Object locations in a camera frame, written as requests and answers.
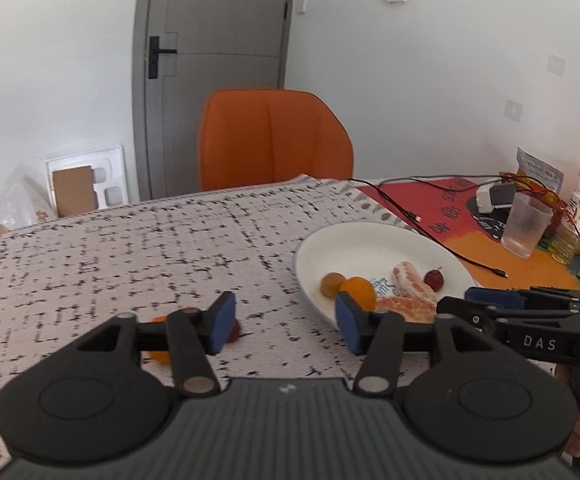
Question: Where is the white ceramic bowl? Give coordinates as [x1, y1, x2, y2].
[294, 223, 478, 333]

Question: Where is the large orange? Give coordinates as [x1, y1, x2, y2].
[141, 315, 171, 365]

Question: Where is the red orange printed mat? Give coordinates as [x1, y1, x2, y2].
[355, 176, 580, 295]

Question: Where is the red cable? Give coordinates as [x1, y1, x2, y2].
[375, 172, 580, 291]

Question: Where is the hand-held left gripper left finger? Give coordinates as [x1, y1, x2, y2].
[72, 291, 237, 397]

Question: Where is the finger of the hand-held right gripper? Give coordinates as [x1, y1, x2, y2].
[436, 296, 511, 342]
[464, 286, 580, 313]

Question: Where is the orange chair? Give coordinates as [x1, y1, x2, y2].
[198, 88, 355, 192]

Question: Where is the grey door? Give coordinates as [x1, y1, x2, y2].
[130, 0, 298, 201]

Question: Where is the clear plastic cup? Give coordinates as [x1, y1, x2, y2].
[501, 192, 555, 259]

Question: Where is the round brown fruit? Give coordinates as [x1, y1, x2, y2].
[320, 272, 347, 300]

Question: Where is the white black patterned tablecloth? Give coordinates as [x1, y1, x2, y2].
[0, 174, 556, 480]

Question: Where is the small tangerine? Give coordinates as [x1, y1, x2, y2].
[339, 276, 377, 309]

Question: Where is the grey snack bag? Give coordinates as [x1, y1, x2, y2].
[515, 146, 565, 201]

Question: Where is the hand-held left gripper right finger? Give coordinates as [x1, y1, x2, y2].
[335, 291, 508, 396]

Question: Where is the black door handle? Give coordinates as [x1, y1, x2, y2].
[148, 36, 178, 79]

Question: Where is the brown cardboard sheet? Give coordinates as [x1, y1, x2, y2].
[52, 165, 98, 217]

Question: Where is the white foam packaging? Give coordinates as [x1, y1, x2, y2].
[46, 146, 128, 218]

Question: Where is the white charger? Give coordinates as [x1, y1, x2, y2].
[476, 182, 518, 213]

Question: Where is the clear plastic bag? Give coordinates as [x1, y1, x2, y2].
[0, 170, 53, 233]

